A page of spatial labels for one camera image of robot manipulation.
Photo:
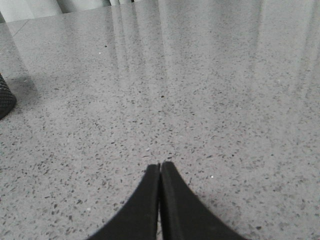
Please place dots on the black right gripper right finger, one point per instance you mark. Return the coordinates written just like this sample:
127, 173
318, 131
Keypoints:
183, 216

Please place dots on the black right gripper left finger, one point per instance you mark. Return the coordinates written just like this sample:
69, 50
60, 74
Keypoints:
137, 219

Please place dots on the black mesh pen bucket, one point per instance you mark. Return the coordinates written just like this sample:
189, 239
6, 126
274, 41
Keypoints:
7, 98

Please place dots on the grey curtain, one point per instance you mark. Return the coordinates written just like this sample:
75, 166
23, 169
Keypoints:
16, 10

